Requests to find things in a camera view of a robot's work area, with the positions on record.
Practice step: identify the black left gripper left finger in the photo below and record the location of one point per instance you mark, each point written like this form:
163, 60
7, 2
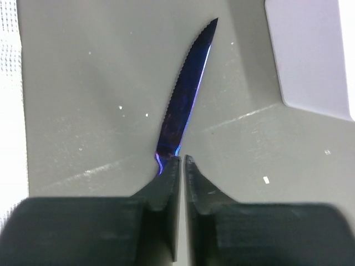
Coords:
137, 230

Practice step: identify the clear mesh zip pouch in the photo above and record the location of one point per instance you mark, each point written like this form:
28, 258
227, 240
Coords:
14, 172

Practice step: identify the white divided plastic container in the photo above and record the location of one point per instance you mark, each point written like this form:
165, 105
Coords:
313, 46

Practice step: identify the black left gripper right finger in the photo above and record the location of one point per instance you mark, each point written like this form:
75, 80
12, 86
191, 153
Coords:
223, 231

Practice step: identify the dark blue table knife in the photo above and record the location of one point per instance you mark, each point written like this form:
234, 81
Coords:
183, 96

